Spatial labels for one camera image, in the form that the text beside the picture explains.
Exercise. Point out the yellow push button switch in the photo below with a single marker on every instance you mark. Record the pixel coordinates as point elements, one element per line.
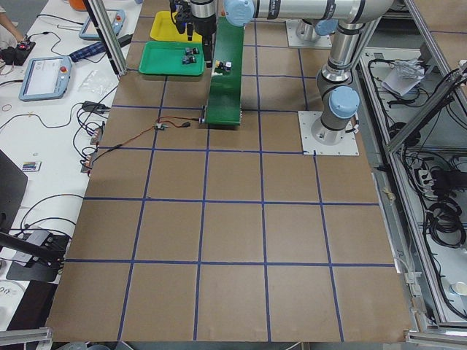
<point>222,67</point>

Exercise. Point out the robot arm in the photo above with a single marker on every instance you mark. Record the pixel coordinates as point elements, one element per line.
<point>181,17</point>
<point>268,78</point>

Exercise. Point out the yellow plastic tray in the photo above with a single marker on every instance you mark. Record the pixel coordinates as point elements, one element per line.
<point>164,30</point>

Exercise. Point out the green plastic tray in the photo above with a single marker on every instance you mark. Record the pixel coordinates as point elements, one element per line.
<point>165,58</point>

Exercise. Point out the black power adapter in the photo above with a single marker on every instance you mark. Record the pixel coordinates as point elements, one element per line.
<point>125,40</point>

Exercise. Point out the green conveyor belt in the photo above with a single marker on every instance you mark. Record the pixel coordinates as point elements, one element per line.
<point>224,100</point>

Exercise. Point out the aluminium frame post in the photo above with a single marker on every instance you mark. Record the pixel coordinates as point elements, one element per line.
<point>99,17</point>

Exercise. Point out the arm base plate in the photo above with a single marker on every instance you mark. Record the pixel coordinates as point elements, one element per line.
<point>318,140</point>
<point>303,35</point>

